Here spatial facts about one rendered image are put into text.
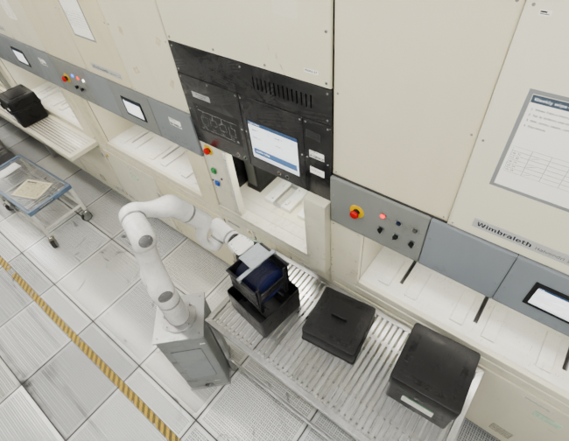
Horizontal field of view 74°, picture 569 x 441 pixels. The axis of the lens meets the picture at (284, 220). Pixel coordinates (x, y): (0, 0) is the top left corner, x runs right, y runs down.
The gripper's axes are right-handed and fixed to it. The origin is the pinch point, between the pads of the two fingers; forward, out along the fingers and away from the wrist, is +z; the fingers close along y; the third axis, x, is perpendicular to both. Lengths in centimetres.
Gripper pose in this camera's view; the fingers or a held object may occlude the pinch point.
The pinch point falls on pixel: (255, 257)
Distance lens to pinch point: 180.0
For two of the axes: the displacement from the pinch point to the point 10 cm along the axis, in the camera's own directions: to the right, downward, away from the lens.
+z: 7.0, 4.9, -5.2
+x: -0.8, -6.6, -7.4
